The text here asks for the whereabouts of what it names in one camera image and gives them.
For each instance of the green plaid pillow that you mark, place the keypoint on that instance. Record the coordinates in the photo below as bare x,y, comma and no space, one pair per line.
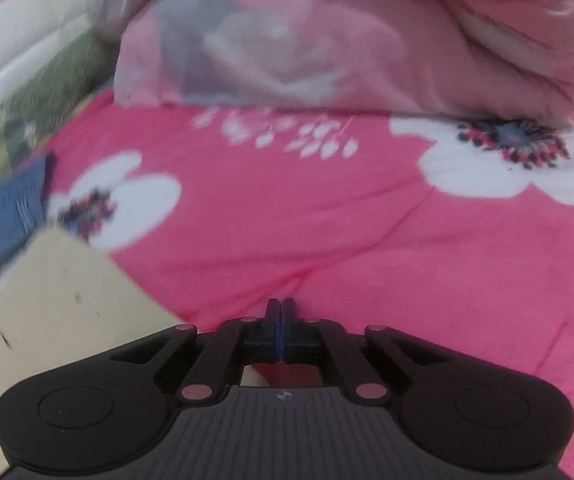
4,150

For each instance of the blue jeans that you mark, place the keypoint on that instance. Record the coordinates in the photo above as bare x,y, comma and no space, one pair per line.
2,220

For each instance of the pink and white headboard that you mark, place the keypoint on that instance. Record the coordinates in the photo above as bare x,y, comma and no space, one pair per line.
12,25

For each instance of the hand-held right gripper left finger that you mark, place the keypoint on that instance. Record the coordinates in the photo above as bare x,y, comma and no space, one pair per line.
273,335

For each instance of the pink and grey duvet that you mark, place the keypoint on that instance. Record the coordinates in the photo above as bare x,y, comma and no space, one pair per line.
347,35

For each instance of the beige pants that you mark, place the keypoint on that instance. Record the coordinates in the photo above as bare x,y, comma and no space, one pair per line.
57,300

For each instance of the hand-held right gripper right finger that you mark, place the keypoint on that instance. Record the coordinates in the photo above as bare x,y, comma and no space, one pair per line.
286,335

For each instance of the pink floral blanket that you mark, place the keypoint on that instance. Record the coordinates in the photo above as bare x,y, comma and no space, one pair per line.
317,220

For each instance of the olive green pillow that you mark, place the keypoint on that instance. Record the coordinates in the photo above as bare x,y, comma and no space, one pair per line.
62,75

